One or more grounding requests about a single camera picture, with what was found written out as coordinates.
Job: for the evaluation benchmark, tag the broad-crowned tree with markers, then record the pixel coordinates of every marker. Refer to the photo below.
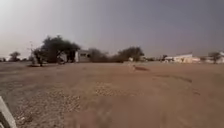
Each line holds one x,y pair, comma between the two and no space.
131,53

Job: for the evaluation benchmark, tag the dark bushy tree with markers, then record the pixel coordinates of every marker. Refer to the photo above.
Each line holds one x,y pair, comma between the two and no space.
56,48

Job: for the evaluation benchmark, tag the long white building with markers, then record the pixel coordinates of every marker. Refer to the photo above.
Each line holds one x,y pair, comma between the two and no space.
181,59

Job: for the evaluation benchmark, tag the row of distant trees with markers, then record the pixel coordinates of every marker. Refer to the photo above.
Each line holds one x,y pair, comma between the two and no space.
14,56

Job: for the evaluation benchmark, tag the small distant tree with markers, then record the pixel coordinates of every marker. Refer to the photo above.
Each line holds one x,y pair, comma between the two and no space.
214,56

